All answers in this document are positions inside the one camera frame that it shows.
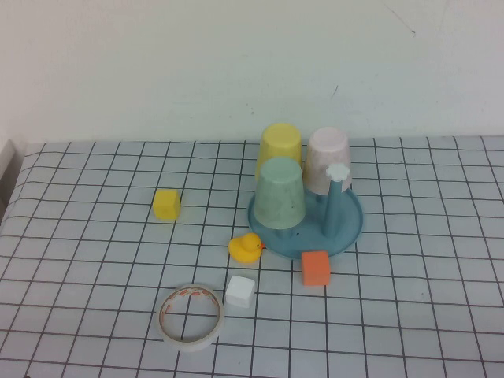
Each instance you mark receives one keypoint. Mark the light green plastic cup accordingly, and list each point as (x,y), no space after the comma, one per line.
(279,197)

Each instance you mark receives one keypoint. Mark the yellow plastic cup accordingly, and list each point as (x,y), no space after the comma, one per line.
(279,141)

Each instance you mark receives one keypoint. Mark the pale pink plastic cup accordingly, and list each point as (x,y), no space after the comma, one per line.
(327,149)

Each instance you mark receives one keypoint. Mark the blue cup stand with pegs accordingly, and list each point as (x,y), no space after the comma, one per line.
(346,228)

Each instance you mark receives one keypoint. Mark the yellow rubber duck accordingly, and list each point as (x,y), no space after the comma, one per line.
(244,252)

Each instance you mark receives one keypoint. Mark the yellow foam cube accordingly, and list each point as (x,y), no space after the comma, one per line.
(166,204)

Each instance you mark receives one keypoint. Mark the orange foam cube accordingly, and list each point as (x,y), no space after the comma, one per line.
(315,269)

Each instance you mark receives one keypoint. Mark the white foam cube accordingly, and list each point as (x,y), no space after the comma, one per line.
(239,293)

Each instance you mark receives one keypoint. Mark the white tape roll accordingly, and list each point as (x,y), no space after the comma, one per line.
(189,345)

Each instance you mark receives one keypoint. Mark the grey checked tablecloth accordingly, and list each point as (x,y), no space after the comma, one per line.
(78,244)

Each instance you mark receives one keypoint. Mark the white ledge beside table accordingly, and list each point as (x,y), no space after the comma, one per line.
(6,157)

